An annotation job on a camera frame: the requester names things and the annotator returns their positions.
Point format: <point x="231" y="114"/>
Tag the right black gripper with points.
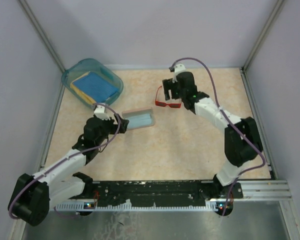
<point x="168" y="85"/>

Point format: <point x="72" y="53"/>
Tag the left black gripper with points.
<point x="114" y="126"/>

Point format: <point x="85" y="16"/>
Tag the red sunglasses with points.
<point x="159" y="103"/>

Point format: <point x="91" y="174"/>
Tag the pink glasses case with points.
<point x="138" y="111"/>

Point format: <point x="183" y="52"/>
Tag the light blue cleaning cloth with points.
<point x="139" y="121"/>

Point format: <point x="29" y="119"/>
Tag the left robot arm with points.
<point x="34" y="195"/>

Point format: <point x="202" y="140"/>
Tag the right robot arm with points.
<point x="242" y="142"/>

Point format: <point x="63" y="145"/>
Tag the blue towel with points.
<point x="97" y="87"/>

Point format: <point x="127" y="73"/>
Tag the teal plastic bin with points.
<point x="92" y="65"/>

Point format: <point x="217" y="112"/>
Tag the yellow towel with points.
<point x="79" y="90"/>

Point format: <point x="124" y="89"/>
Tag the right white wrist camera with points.
<point x="176" y="70"/>

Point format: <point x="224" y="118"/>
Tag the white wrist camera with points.
<point x="100" y="112"/>
<point x="176" y="70"/>

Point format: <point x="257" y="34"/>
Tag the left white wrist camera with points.
<point x="100" y="112"/>

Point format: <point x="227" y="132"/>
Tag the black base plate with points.
<point x="162" y="193"/>

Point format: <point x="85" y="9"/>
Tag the aluminium front rail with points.
<point x="240" y="190"/>

